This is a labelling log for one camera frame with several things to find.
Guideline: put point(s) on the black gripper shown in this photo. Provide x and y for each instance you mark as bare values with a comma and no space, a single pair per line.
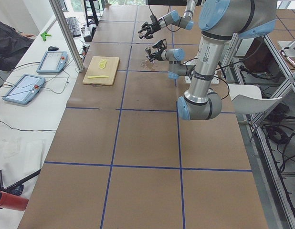
157,55
153,26

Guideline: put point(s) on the steel jigger measuring cup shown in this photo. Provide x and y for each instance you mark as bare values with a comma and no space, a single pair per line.
148,52

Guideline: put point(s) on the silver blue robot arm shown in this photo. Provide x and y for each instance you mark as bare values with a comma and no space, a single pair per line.
171,18
219,20

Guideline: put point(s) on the wooden cutting board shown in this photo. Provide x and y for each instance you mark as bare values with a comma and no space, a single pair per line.
110,70

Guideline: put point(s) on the yellow plastic knife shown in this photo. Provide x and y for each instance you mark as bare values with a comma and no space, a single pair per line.
97,76

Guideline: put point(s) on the black keyboard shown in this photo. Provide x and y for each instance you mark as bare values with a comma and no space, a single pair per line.
73,26

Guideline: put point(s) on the black computer mouse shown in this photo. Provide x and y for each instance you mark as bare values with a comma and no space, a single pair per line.
53,48

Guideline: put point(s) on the far blue teach pendant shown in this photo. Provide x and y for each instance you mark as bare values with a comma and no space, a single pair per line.
52,62

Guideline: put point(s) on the blue teach pendant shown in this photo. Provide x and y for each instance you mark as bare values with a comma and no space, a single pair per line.
52,62
25,89

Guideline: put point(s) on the green plastic clamp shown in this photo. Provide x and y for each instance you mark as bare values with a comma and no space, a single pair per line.
44,35

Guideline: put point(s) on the white chair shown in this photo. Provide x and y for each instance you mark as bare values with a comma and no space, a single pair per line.
247,99

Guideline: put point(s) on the near blue teach pendant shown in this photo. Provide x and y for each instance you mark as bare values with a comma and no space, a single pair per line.
25,89

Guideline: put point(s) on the black jacket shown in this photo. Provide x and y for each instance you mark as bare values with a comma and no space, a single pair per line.
13,45

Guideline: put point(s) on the red cylinder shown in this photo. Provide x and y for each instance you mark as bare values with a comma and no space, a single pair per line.
10,201

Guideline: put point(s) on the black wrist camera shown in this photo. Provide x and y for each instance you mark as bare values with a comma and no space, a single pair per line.
161,45
153,19

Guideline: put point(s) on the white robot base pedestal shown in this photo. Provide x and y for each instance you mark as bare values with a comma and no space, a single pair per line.
194,74

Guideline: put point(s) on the aluminium frame post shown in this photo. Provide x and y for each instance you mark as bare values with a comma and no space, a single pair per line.
58,12

